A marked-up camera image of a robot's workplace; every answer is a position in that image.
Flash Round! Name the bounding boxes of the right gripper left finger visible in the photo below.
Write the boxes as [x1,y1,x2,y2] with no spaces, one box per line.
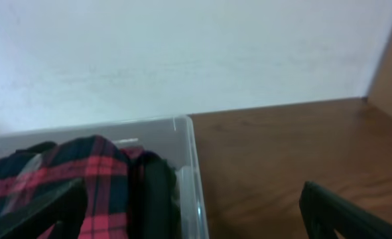
[0,179,88,239]

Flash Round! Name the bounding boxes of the red plaid shirt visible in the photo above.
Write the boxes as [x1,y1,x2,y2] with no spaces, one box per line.
[0,135,133,239]

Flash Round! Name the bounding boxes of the large black garment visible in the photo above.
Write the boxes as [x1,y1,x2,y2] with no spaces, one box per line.
[15,141,183,239]

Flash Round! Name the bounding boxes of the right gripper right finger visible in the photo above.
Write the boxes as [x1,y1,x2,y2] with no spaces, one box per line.
[299,181,392,239]

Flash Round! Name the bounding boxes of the clear plastic storage bin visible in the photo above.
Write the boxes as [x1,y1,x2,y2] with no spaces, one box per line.
[0,115,209,239]

